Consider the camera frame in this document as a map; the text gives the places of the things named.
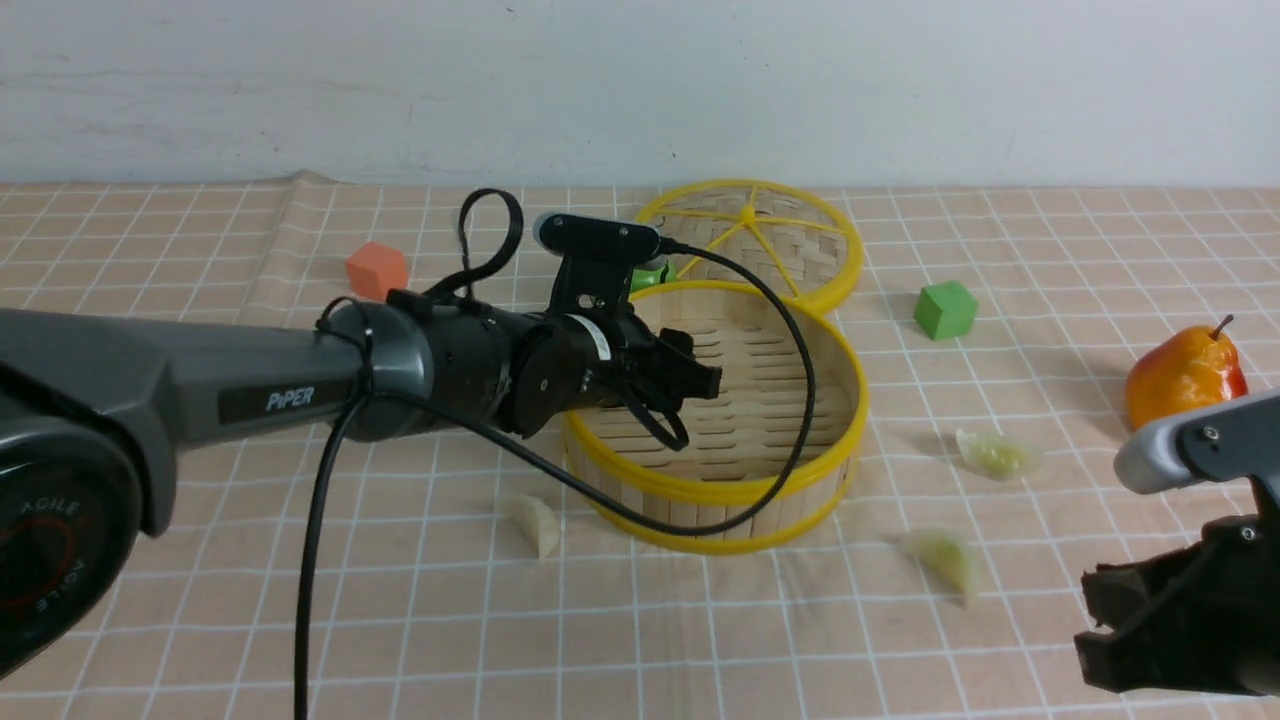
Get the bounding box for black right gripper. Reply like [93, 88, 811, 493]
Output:
[1074, 516, 1279, 697]

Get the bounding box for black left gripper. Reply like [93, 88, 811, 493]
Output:
[513, 258, 722, 451]

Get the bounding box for white dumpling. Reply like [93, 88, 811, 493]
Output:
[497, 495, 563, 560]

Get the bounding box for greenish dumpling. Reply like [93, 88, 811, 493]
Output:
[954, 429, 1043, 482]
[886, 528, 982, 607]

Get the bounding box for grey black robot arm left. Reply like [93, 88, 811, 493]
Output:
[3, 290, 722, 675]

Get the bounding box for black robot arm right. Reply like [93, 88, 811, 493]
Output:
[1074, 516, 1279, 697]

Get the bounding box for bamboo steamer tray yellow rim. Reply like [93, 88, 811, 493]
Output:
[563, 281, 869, 555]

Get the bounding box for bamboo steamer lid yellow rim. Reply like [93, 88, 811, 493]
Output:
[636, 179, 864, 314]

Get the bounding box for green watermelon toy ball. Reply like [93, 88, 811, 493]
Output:
[630, 260, 676, 293]

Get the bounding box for orange yellow toy pear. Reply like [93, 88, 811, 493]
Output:
[1124, 314, 1249, 430]

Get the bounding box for green foam cube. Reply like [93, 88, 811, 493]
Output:
[913, 281, 979, 341]

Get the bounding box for orange foam cube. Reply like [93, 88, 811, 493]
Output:
[346, 242, 410, 304]

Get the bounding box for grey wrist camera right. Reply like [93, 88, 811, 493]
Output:
[1114, 388, 1279, 501]

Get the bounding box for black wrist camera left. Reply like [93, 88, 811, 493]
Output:
[532, 211, 664, 266]

